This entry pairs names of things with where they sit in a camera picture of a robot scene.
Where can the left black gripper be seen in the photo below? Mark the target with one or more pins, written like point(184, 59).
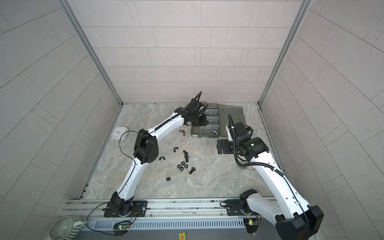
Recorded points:
point(203, 122)

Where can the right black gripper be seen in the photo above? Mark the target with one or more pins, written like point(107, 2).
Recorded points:
point(225, 149)

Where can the brass wing nut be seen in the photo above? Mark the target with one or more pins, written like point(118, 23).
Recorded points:
point(182, 132)

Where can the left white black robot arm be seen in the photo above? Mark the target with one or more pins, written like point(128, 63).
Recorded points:
point(146, 151)

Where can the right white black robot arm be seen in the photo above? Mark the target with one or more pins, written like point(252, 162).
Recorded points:
point(293, 217)

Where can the green compartment organizer box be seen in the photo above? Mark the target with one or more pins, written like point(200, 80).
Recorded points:
point(217, 116)

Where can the black bolt lower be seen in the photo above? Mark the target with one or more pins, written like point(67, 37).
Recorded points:
point(192, 170)

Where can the black nut cluster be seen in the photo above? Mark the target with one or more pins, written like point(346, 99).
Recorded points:
point(182, 166)

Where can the white round container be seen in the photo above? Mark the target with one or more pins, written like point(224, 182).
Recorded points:
point(120, 133)

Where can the right controller board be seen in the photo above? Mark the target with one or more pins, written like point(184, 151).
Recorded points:
point(251, 225)

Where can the controller board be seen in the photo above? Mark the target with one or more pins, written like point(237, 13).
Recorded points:
point(121, 228)
point(251, 225)

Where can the left controller board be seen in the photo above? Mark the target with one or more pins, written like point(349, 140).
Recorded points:
point(121, 228)

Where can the aluminium mounting rail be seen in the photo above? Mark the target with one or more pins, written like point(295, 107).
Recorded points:
point(148, 209)

